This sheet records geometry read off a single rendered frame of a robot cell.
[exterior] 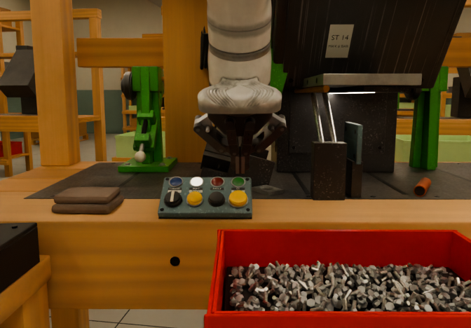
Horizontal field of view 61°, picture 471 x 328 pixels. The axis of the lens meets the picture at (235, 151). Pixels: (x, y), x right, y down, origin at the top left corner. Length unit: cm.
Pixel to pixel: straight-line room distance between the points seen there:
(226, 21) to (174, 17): 82
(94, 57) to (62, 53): 11
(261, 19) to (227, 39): 4
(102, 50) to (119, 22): 1077
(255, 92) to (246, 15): 8
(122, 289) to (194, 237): 15
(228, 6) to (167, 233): 37
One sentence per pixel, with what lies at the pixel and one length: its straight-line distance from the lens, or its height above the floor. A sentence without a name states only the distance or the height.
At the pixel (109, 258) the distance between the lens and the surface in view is 69.
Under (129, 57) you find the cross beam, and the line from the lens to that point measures 135.
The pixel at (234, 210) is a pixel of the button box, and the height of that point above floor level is 92.
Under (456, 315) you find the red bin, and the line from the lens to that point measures 39.
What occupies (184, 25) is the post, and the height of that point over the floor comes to 130.
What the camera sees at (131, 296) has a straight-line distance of 71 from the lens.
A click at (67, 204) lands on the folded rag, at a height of 92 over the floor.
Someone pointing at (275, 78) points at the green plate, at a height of 113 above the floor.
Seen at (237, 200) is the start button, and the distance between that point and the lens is 64.
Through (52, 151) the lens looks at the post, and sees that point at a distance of 135.
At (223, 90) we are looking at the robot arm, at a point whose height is 110.
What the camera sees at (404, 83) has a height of 111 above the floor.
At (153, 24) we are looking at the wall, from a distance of 1177.
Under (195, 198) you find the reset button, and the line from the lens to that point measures 64.
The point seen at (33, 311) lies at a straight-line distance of 70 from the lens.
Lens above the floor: 109
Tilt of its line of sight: 8 degrees down
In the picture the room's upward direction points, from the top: straight up
